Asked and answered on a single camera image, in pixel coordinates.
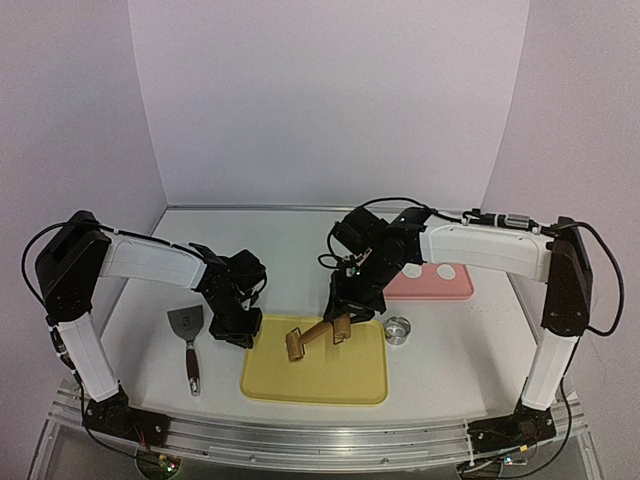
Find wooden double-ended rolling pin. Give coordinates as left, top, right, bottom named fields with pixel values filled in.
left=285, top=315, right=351, bottom=362

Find yellow plastic tray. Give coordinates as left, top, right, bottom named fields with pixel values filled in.
left=240, top=315, right=389, bottom=406

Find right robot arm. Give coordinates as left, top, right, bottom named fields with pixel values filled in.
left=323, top=204, right=593, bottom=453

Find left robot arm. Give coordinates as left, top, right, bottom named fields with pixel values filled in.
left=29, top=210, right=267, bottom=447

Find round dumpling wrapper left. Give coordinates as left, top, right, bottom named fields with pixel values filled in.
left=402, top=263, right=422, bottom=279

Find round dumpling wrapper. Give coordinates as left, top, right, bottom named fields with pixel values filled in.
left=402, top=263, right=422, bottom=279
left=436, top=264, right=456, bottom=281

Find round dumpling wrapper right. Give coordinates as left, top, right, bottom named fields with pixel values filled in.
left=436, top=264, right=456, bottom=281

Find pink plastic tray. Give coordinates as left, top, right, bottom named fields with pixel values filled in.
left=384, top=263, right=475, bottom=301

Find round metal cutter ring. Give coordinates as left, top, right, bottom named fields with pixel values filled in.
left=383, top=314, right=412, bottom=347

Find metal scraper with wooden handle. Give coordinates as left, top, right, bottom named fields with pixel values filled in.
left=167, top=305, right=204, bottom=397

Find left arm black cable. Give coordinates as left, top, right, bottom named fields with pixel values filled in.
left=19, top=223, right=111, bottom=306

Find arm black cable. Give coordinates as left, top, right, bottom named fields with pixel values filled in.
left=317, top=197, right=626, bottom=337
left=19, top=223, right=111, bottom=306

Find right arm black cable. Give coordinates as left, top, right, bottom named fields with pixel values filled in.
left=317, top=197, right=626, bottom=337

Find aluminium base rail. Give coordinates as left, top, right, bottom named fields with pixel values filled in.
left=27, top=383, right=603, bottom=479

